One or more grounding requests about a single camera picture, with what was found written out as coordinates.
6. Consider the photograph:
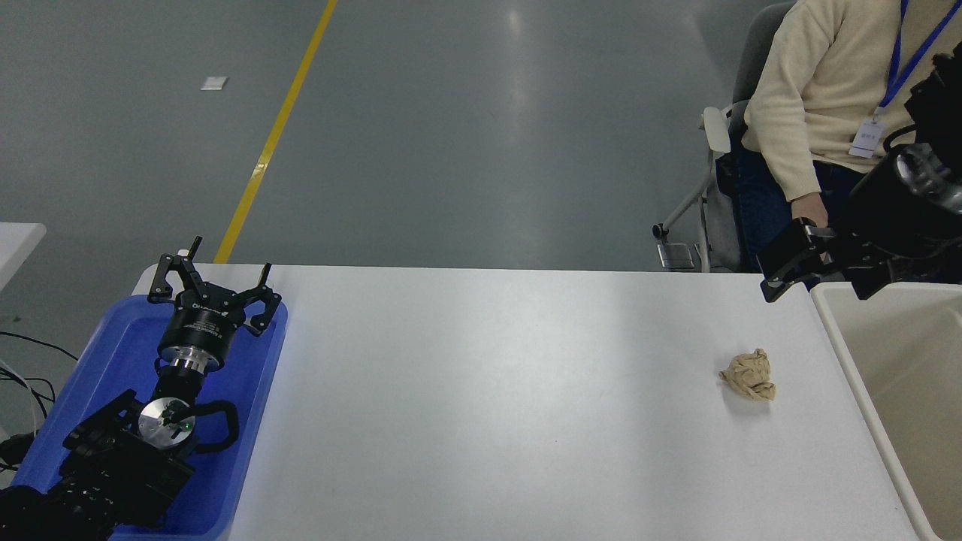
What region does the white side table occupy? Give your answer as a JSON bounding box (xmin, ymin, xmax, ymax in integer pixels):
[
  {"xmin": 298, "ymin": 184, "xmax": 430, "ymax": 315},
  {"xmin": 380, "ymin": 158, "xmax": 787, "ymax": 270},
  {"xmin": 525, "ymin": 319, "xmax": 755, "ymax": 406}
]
[{"xmin": 0, "ymin": 222, "xmax": 47, "ymax": 294}]

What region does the blue plastic tray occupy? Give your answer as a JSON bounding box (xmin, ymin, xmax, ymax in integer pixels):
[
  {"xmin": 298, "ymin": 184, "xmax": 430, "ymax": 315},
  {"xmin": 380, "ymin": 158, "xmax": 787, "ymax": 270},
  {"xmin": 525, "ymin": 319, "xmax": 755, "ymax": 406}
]
[{"xmin": 11, "ymin": 295, "xmax": 289, "ymax": 540}]

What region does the tan paper ball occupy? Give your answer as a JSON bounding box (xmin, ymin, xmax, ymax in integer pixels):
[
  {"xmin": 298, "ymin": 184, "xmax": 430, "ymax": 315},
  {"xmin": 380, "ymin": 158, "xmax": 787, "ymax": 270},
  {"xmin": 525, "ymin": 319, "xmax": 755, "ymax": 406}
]
[{"xmin": 718, "ymin": 348, "xmax": 776, "ymax": 402}]

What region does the looped black cable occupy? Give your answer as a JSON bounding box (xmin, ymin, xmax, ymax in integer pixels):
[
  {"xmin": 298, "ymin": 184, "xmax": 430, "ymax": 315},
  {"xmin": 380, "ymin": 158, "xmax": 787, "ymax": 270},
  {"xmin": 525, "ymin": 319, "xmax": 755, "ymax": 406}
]
[{"xmin": 0, "ymin": 367, "xmax": 58, "ymax": 420}]

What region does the person's right hand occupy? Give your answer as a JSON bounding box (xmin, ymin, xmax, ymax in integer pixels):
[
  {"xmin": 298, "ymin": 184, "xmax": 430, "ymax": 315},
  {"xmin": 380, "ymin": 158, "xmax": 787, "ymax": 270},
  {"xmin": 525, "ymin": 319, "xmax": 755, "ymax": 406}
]
[{"xmin": 791, "ymin": 192, "xmax": 829, "ymax": 228}]

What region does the right gripper black drum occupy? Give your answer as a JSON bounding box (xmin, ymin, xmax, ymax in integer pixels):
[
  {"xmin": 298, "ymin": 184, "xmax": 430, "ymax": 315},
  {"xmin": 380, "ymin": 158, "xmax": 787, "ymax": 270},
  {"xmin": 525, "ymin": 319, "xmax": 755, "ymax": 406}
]
[{"xmin": 836, "ymin": 153, "xmax": 962, "ymax": 261}]

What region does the white id badge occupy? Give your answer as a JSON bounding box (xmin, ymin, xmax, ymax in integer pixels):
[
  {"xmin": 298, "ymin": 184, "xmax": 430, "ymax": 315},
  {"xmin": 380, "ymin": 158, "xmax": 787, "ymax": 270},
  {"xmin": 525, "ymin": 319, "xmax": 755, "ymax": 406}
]
[{"xmin": 849, "ymin": 116, "xmax": 886, "ymax": 159}]

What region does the blue lanyard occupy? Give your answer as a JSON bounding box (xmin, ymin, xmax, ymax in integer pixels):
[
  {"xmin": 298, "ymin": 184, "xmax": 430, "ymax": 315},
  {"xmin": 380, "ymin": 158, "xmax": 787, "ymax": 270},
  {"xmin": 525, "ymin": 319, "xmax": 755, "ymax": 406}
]
[{"xmin": 878, "ymin": 0, "xmax": 962, "ymax": 112}]

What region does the thin black cable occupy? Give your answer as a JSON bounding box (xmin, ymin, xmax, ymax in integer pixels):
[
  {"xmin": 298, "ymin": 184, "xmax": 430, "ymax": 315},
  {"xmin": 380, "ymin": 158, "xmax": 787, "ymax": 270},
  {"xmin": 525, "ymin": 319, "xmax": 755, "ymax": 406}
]
[{"xmin": 0, "ymin": 331, "xmax": 80, "ymax": 362}]

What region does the person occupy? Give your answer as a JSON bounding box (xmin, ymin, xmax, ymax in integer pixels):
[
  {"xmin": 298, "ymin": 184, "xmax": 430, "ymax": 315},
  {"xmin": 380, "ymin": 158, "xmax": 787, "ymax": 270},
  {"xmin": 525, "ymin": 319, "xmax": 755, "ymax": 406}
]
[{"xmin": 733, "ymin": 0, "xmax": 962, "ymax": 273}]

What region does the large pale bin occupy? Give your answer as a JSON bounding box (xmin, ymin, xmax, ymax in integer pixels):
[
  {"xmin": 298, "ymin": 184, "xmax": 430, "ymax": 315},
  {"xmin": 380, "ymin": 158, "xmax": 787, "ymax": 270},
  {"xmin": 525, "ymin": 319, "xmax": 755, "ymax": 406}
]
[{"xmin": 810, "ymin": 281, "xmax": 962, "ymax": 541}]

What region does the grey office chair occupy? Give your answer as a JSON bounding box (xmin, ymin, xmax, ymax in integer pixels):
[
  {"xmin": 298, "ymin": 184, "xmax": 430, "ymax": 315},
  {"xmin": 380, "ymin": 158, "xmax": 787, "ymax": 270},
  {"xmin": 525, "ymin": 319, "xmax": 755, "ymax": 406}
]
[{"xmin": 652, "ymin": 0, "xmax": 797, "ymax": 273}]

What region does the left gripper black drum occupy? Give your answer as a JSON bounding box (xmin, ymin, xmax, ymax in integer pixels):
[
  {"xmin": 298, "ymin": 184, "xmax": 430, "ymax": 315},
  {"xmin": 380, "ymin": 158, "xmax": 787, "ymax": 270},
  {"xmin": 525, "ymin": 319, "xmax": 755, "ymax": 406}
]
[{"xmin": 158, "ymin": 283, "xmax": 248, "ymax": 361}]

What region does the black cable plug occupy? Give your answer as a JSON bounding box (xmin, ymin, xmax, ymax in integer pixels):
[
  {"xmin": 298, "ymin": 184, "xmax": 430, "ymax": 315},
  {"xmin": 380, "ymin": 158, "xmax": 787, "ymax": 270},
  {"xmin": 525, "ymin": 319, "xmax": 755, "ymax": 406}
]
[{"xmin": 0, "ymin": 431, "xmax": 37, "ymax": 473}]

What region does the white cable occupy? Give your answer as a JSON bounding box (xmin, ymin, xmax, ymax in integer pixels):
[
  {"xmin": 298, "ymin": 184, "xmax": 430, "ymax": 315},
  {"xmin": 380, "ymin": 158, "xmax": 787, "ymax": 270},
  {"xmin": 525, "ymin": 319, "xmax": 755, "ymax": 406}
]
[{"xmin": 0, "ymin": 358, "xmax": 40, "ymax": 438}]

